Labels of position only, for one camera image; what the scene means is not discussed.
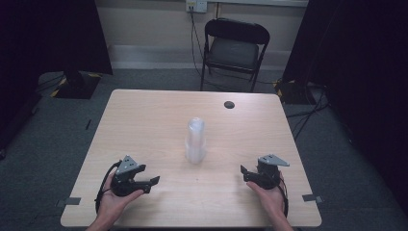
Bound left hand-held gripper cable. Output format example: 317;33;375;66
94;160;123;215

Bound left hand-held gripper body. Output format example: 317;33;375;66
110;155;140;197

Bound person's right hand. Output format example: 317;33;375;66
246;172;287;219

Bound person's left hand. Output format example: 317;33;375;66
97;172;144;222

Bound black floor cables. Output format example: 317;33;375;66
285;84;331;141

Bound black folding chair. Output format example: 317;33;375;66
200;17;271;93

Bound white wall cable conduit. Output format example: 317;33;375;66
206;0;309;8

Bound black stand base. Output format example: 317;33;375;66
275;79;317;105
49;70;102;100

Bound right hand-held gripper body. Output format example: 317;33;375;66
256;154;291;191

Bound stack of clear plastic cups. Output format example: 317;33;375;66
185;116;207;165

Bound hand-held gripper cable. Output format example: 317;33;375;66
277;177;290;219
94;160;123;215

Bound right hand-held gripper cable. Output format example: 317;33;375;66
277;177;290;219

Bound white wall outlet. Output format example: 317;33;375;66
186;0;208;13

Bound grey tape strip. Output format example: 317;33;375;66
56;196;82;208
301;193;324;204

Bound dark curtain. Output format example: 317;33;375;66
0;0;114;152
282;0;408;211

